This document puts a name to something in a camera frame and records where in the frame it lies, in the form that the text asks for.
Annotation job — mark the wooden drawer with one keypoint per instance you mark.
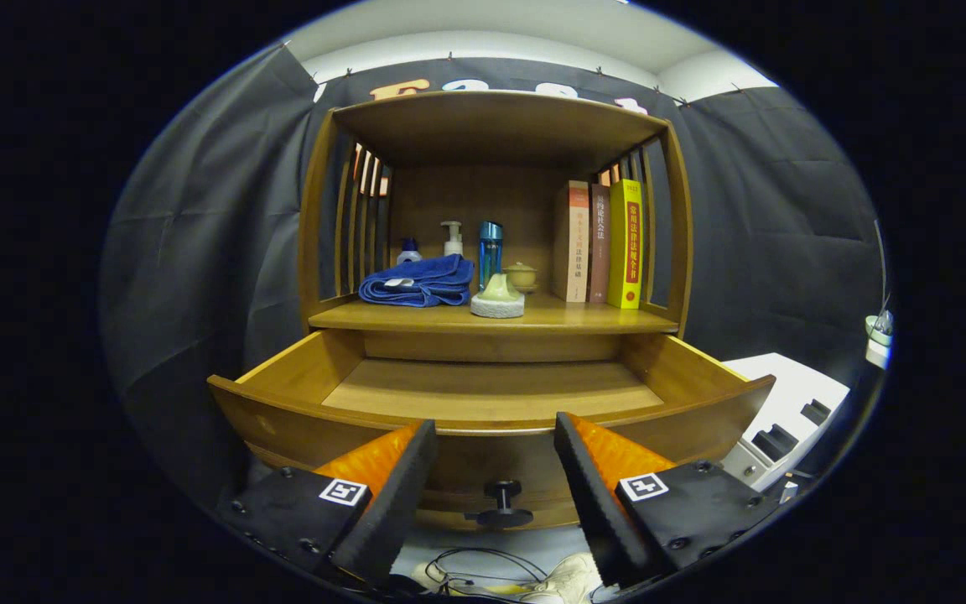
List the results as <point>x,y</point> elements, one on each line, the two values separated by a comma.
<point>483,386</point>

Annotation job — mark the black drawer knob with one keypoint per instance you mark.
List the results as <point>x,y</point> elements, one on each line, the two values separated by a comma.
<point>500,507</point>

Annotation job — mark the small white blue-capped bottle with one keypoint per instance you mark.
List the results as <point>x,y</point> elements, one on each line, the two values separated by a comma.
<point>408,252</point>

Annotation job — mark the brown book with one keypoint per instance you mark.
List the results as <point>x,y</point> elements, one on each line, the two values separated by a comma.
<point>599,243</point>

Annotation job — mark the white pump bottle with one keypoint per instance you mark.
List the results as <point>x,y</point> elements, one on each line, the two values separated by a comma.
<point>452,239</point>

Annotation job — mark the beige book orange label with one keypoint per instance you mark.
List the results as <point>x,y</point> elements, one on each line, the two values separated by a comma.
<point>573,243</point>

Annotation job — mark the blue glass bottle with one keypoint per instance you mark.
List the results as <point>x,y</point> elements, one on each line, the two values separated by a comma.
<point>490,252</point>

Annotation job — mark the wooden countertop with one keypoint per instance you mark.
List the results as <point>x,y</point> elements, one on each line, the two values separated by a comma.
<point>558,315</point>

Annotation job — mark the black backdrop cloth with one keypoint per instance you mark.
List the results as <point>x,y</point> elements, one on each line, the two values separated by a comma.
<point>198,252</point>

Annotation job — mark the wooden cabinet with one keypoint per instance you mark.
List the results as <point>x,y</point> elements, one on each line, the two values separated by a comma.
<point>491,126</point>

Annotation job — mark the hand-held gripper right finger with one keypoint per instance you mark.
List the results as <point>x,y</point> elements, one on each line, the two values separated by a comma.
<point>596,503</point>

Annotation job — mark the yellow book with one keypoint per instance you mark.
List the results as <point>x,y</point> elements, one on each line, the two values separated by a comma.
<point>625,243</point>

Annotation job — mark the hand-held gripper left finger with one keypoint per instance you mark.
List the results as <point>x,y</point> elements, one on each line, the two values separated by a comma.
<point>395,503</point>

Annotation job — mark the person's beige shoe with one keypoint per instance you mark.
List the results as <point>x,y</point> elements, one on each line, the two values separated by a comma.
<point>571,575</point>
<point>428,579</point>

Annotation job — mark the beige lidded teacup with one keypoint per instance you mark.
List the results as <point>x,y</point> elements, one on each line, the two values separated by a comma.
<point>521,275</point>

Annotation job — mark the blue folded towel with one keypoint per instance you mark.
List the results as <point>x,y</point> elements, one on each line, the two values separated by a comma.
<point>420,281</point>

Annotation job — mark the green brush white pad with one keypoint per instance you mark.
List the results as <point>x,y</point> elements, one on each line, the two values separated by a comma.
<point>497,298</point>

